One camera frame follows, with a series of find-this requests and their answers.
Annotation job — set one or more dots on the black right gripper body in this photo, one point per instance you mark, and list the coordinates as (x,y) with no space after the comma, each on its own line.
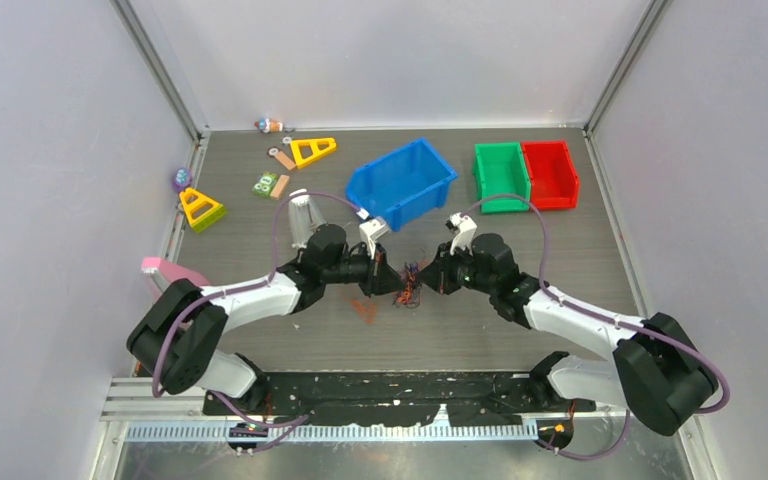
(460,269)

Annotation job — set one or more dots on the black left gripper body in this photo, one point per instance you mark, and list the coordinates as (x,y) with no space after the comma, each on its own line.
(354,267)

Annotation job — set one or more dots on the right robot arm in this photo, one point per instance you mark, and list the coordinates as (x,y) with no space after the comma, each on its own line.
(648,366)

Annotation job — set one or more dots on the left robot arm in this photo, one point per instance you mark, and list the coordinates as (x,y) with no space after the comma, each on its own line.
(178,337)

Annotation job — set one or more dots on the blue plastic bin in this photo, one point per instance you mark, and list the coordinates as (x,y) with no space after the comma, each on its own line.
(402,185)

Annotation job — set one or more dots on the green plastic bin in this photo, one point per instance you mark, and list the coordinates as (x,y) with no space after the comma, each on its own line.
(500,168)

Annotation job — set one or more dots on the wooden block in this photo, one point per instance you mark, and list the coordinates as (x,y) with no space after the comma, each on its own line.
(280,186)

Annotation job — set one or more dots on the yellow triangle toy far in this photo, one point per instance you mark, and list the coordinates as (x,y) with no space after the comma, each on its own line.
(308,151)

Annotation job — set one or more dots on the yellow triangle toy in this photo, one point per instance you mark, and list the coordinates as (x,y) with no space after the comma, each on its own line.
(308,151)
(200,210)

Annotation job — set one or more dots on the green toy block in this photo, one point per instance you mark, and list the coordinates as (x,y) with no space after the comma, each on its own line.
(265,184)

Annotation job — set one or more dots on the red plastic bin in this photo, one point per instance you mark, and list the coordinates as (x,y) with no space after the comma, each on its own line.
(555,182)

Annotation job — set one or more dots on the yellow triangle toy near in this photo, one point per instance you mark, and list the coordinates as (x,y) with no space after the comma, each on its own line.
(200,210)

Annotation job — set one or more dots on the small figurine toy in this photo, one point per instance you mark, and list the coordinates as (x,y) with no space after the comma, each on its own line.
(267,125)

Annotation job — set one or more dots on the pink metronome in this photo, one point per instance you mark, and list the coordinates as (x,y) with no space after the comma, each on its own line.
(160,273)

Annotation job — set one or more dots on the purple round toy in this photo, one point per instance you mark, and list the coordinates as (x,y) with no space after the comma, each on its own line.
(182,179)

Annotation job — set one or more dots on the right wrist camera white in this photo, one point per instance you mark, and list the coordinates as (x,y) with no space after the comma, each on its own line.
(463,228)

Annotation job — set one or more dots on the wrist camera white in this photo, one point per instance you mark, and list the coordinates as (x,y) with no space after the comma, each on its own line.
(371,229)
(463,228)

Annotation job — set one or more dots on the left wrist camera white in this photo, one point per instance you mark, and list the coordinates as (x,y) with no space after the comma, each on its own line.
(371,229)

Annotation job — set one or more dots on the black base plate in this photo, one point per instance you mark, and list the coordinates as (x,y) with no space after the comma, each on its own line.
(403,399)

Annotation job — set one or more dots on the tan strip with ring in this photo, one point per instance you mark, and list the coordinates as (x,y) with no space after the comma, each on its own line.
(281,157)

